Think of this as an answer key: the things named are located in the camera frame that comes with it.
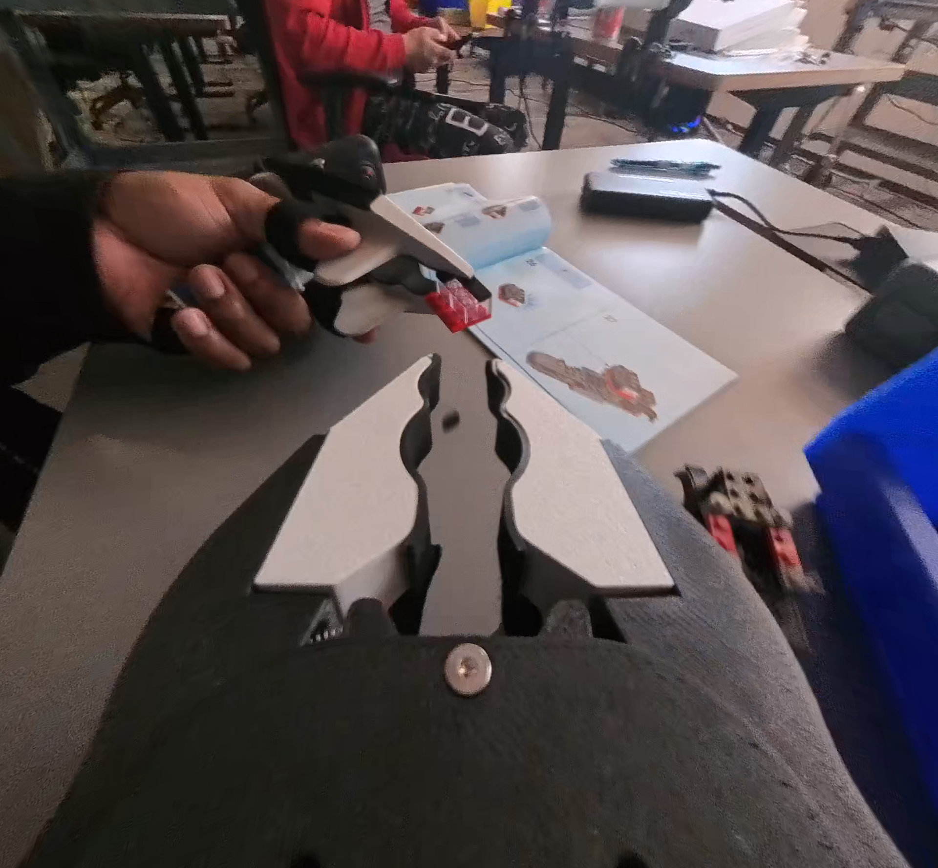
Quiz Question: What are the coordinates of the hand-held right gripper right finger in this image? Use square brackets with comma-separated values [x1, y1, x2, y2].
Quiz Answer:
[484, 359, 677, 620]

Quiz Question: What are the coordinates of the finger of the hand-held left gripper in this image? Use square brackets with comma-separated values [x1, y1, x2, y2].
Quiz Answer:
[315, 194, 477, 286]
[339, 258, 442, 339]

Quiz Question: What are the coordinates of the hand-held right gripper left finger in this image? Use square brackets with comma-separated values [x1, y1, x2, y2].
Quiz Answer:
[251, 354, 444, 620]

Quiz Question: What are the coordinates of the red and clear brick assembly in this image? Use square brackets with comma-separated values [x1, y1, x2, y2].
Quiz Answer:
[424, 277, 494, 335]

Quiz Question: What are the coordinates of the person's left forearm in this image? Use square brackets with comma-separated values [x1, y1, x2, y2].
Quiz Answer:
[0, 169, 120, 389]

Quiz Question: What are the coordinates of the grey desk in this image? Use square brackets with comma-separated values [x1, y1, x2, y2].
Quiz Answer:
[0, 137, 938, 847]

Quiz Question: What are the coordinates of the person's left hand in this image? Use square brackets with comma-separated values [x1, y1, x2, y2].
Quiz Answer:
[90, 170, 380, 374]

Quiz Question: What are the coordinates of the black patterned bag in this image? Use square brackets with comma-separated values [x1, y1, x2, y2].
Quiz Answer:
[361, 93, 530, 161]

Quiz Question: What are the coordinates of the partly built brick model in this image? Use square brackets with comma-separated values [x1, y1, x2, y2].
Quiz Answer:
[673, 464, 809, 595]

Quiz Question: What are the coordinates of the black office chair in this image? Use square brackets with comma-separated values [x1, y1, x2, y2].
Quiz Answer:
[209, 0, 400, 152]

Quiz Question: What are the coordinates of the light blue instruction booklet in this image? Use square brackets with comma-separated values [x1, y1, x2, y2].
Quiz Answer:
[383, 181, 739, 454]

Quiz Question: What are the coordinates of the black power bank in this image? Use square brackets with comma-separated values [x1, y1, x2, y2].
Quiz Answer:
[579, 170, 717, 224]

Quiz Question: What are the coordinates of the blue patterned pen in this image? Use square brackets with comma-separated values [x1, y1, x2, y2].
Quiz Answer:
[608, 156, 722, 176]

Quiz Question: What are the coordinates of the dark green table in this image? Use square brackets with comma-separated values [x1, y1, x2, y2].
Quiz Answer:
[0, 0, 244, 152]

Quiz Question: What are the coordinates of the blue plastic storage bin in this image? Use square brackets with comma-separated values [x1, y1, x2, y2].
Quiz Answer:
[802, 350, 938, 828]

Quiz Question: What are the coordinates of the computer with coloured lights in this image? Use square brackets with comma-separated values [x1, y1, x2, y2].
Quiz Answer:
[658, 90, 709, 138]

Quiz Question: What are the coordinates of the black cube device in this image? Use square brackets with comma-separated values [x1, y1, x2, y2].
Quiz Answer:
[843, 258, 938, 372]

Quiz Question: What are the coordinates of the stack of white boxes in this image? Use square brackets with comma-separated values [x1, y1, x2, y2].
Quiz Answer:
[665, 0, 812, 56]

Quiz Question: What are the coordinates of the wooden top work table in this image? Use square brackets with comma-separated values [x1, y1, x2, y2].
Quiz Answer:
[482, 17, 907, 160]

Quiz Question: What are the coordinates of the flat black device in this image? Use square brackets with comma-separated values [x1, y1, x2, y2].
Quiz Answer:
[852, 222, 938, 292]

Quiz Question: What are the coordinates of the black metal workbench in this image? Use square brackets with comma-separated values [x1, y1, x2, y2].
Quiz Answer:
[805, 0, 938, 184]

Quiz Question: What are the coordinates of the dark cable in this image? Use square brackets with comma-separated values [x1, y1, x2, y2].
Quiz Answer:
[705, 187, 882, 255]

